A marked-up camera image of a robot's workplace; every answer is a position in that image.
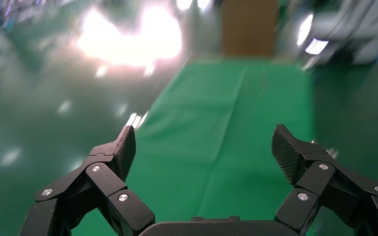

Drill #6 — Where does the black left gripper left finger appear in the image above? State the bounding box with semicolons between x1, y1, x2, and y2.
19;125;156;236

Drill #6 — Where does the green table cloth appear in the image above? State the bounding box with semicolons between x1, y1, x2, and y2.
75;60;315;236

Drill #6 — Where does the large open cardboard carton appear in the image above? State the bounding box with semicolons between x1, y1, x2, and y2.
221;0;278;59

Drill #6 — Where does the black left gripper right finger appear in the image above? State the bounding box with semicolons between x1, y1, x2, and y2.
271;123;378;236

